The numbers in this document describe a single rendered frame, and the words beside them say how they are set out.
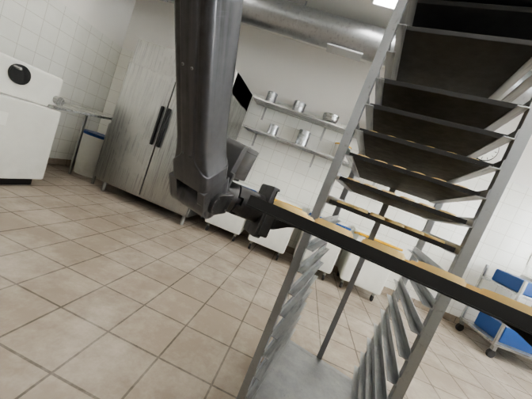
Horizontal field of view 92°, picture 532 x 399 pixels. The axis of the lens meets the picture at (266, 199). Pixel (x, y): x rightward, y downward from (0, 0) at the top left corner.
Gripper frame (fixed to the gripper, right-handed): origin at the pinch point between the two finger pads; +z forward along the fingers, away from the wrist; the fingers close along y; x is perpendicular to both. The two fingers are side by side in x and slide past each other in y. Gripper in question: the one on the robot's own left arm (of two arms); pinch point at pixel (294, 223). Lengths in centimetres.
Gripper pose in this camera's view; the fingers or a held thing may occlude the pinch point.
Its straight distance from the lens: 55.1
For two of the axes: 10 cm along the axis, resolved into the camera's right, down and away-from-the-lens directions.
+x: 3.8, 1.6, -9.1
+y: -4.0, 9.2, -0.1
